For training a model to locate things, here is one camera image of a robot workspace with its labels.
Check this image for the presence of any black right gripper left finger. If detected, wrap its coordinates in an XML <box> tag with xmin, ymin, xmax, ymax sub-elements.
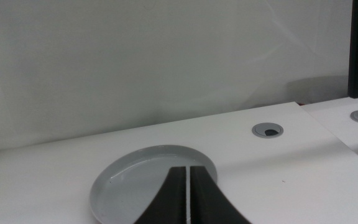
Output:
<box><xmin>134</xmin><ymin>166</ymin><xmax>187</xmax><ymax>224</ymax></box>

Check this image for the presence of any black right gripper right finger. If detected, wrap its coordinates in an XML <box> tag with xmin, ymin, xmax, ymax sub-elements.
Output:
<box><xmin>190</xmin><ymin>166</ymin><xmax>252</xmax><ymax>224</ymax></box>

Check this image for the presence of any grey shallow bowl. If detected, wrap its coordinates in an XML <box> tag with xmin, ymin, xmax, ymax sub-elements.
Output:
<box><xmin>88</xmin><ymin>144</ymin><xmax>219</xmax><ymax>224</ymax></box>

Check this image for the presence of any white fabric backdrop curtain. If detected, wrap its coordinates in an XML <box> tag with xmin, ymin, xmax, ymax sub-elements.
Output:
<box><xmin>0</xmin><ymin>0</ymin><xmax>354</xmax><ymax>153</ymax></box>

